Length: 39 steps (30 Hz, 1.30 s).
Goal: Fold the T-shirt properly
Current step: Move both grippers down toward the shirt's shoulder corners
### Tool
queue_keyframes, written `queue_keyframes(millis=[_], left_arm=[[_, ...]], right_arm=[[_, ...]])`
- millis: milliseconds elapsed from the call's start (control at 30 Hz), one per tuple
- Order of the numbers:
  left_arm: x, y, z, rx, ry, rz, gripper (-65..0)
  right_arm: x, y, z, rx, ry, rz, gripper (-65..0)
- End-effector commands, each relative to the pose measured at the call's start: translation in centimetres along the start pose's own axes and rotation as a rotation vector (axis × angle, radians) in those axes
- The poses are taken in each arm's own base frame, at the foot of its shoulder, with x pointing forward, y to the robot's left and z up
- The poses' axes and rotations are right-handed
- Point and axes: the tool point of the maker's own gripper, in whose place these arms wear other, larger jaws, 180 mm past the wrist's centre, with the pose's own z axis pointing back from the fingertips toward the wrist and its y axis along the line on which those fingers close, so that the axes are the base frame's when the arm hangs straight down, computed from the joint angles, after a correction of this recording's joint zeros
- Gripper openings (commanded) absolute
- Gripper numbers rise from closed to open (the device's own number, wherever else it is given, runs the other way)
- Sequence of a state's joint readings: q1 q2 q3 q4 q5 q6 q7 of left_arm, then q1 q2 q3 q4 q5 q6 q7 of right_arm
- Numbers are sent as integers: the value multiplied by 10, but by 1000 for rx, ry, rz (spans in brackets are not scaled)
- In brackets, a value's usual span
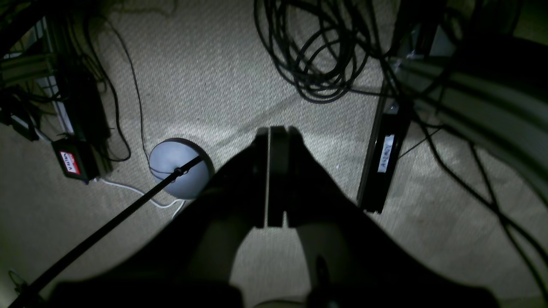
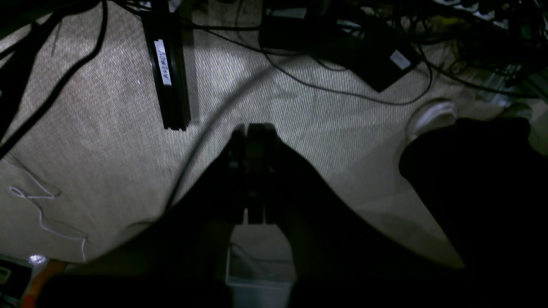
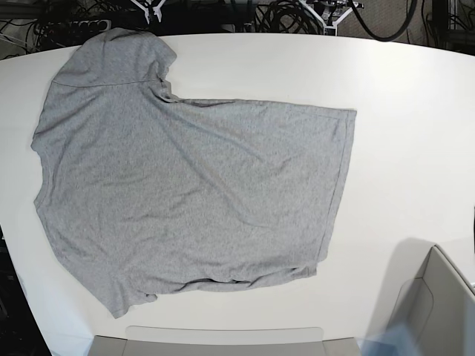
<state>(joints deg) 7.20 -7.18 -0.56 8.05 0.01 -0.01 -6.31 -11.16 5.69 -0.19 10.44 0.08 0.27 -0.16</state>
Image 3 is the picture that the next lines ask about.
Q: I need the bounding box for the grey T-shirt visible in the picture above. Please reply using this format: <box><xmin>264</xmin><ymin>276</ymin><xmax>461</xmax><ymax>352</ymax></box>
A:
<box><xmin>31</xmin><ymin>28</ymin><xmax>356</xmax><ymax>318</ymax></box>

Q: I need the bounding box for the grey tray front edge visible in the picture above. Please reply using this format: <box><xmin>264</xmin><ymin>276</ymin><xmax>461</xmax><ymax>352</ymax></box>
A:
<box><xmin>88</xmin><ymin>326</ymin><xmax>361</xmax><ymax>355</ymax></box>

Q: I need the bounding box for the white power strip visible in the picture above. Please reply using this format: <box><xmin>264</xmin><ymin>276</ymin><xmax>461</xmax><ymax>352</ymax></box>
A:
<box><xmin>48</xmin><ymin>19</ymin><xmax>112</xmax><ymax>32</ymax></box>

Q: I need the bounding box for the grey bin right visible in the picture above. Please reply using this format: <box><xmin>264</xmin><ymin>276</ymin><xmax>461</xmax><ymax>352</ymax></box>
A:
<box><xmin>384</xmin><ymin>245</ymin><xmax>474</xmax><ymax>355</ymax></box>

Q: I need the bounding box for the black cable coil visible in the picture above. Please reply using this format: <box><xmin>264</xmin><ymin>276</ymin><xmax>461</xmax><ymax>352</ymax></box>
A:
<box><xmin>255</xmin><ymin>0</ymin><xmax>327</xmax><ymax>36</ymax></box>

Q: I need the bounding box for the thick black hose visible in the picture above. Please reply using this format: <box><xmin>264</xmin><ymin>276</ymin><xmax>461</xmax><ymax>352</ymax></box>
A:
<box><xmin>348</xmin><ymin>0</ymin><xmax>417</xmax><ymax>42</ymax></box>

